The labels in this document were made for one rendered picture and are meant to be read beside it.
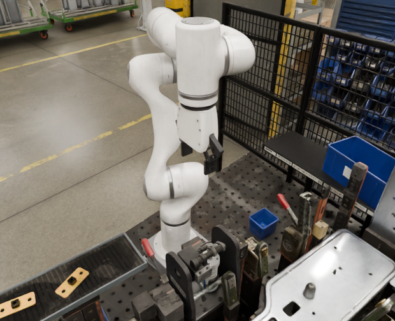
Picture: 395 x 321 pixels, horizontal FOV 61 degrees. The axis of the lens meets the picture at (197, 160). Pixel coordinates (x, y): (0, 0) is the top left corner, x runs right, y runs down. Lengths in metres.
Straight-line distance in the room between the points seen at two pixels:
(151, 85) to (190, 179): 0.34
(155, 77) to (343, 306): 0.88
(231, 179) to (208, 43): 1.37
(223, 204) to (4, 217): 1.90
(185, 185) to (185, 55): 0.60
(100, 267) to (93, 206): 1.96
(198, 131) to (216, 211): 1.07
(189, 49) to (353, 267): 0.89
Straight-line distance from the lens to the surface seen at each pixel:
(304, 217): 1.14
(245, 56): 0.68
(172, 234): 1.34
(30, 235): 2.85
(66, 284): 0.97
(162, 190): 1.15
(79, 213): 2.89
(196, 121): 0.70
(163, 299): 0.99
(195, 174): 1.17
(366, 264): 1.27
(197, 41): 0.64
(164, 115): 1.10
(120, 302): 1.47
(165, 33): 0.81
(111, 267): 0.97
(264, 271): 1.14
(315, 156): 1.64
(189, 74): 0.66
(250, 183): 1.93
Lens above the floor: 1.91
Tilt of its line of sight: 36 degrees down
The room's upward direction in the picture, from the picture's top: straight up
